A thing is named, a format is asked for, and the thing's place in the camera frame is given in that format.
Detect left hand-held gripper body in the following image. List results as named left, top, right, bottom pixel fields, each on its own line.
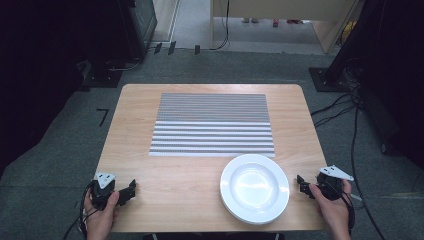
left=90, top=171, right=118, bottom=211

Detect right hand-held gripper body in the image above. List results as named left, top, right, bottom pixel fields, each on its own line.
left=315, top=165, right=355, bottom=202

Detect white plate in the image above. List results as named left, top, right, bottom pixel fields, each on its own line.
left=219, top=153, right=291, bottom=226

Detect person's left hand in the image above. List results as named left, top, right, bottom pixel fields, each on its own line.
left=83, top=190, right=120, bottom=240

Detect person's right hand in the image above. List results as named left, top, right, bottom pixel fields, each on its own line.
left=308, top=179, right=353, bottom=240

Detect grey striped placemat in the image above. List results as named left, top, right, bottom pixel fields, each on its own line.
left=148, top=92, right=277, bottom=158

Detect black stand base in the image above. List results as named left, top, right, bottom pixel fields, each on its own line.
left=308, top=66, right=355, bottom=93
left=80, top=59, right=125, bottom=90

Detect black cabinet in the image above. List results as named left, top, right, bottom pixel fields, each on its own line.
left=119, top=0, right=158, bottom=62

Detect light wooden desk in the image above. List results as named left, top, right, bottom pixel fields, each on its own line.
left=209, top=0, right=364, bottom=55

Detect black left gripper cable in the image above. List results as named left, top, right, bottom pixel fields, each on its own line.
left=62, top=181, right=96, bottom=240

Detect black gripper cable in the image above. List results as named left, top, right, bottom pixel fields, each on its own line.
left=328, top=186, right=357, bottom=236
left=62, top=181, right=96, bottom=240

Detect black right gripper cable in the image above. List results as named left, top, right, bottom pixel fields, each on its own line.
left=328, top=186, right=357, bottom=236

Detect black floor cables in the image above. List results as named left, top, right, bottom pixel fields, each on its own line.
left=310, top=56, right=388, bottom=240

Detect yellow cable coil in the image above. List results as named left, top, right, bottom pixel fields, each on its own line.
left=339, top=20, right=357, bottom=47

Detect black hanging cable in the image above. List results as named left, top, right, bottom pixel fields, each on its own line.
left=210, top=0, right=232, bottom=52

